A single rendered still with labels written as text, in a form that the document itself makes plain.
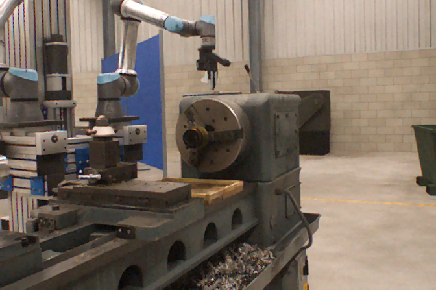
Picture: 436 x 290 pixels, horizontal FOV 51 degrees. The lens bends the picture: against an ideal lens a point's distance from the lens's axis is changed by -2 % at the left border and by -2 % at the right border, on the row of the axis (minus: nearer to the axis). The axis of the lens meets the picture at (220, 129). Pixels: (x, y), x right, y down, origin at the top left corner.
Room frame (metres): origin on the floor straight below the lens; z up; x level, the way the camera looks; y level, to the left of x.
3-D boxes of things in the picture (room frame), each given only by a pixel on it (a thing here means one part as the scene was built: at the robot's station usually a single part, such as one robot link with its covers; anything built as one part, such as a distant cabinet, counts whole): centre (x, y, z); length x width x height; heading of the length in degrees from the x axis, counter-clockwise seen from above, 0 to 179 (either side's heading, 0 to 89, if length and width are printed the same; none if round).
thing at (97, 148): (1.46, 0.37, 1.07); 0.07 x 0.07 x 0.10; 65
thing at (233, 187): (1.77, 0.14, 0.89); 0.36 x 0.30 x 0.04; 65
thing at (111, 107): (2.41, 0.58, 1.21); 0.15 x 0.15 x 0.10
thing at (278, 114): (2.36, -0.12, 1.06); 0.59 x 0.48 x 0.39; 155
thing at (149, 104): (8.70, 1.76, 1.18); 4.12 x 0.80 x 2.35; 27
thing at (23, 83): (2.00, 0.86, 1.33); 0.13 x 0.12 x 0.14; 78
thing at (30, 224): (1.34, 0.57, 0.84); 0.04 x 0.04 x 0.10; 65
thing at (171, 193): (1.43, 0.32, 0.95); 0.43 x 0.17 x 0.05; 65
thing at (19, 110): (1.99, 0.85, 1.21); 0.15 x 0.15 x 0.10
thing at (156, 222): (1.38, 0.33, 0.90); 0.47 x 0.30 x 0.06; 65
